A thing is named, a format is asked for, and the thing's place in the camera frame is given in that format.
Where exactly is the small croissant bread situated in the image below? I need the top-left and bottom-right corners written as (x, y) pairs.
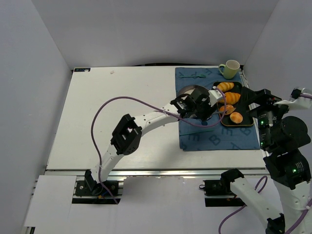
top-left (219, 104), bottom-right (235, 112)

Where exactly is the round metal plate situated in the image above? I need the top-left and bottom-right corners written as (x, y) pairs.
top-left (176, 85), bottom-right (209, 98)

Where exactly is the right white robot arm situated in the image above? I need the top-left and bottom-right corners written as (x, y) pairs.
top-left (220, 88), bottom-right (312, 234)

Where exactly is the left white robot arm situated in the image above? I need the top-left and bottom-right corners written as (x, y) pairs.
top-left (84, 87), bottom-right (221, 194)

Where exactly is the striped croissant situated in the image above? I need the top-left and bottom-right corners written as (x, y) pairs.
top-left (225, 92), bottom-right (241, 105)
top-left (217, 82), bottom-right (234, 93)

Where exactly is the round orange bun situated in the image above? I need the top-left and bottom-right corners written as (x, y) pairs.
top-left (230, 112), bottom-right (243, 124)

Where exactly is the striped croissant top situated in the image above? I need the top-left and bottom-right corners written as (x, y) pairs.
top-left (217, 82), bottom-right (234, 93)

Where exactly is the light green mug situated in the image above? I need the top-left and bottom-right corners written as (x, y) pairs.
top-left (218, 59), bottom-right (240, 79)

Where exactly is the green plastic fork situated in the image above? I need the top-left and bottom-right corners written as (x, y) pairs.
top-left (179, 74), bottom-right (206, 78)

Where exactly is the black rectangular tray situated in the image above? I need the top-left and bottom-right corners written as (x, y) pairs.
top-left (213, 81), bottom-right (254, 128)

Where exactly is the blue letter placemat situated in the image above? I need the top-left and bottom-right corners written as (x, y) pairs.
top-left (175, 67), bottom-right (260, 151)

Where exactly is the blue table label sticker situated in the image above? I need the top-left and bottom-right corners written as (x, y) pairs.
top-left (74, 68), bottom-right (91, 73)

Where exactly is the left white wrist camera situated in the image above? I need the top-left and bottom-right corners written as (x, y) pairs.
top-left (208, 89), bottom-right (224, 105)

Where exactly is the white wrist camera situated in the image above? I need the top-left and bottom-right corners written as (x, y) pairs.
top-left (273, 87), bottom-right (312, 111)
top-left (208, 89), bottom-right (224, 105)

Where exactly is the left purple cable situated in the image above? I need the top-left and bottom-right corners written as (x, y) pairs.
top-left (90, 87), bottom-right (229, 204)

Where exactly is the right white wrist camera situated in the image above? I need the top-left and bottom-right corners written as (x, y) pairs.
top-left (273, 87), bottom-right (312, 111)

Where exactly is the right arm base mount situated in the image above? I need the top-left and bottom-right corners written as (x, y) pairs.
top-left (198, 180), bottom-right (245, 207)

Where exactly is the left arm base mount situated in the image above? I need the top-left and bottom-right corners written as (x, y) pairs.
top-left (72, 180), bottom-right (123, 205)

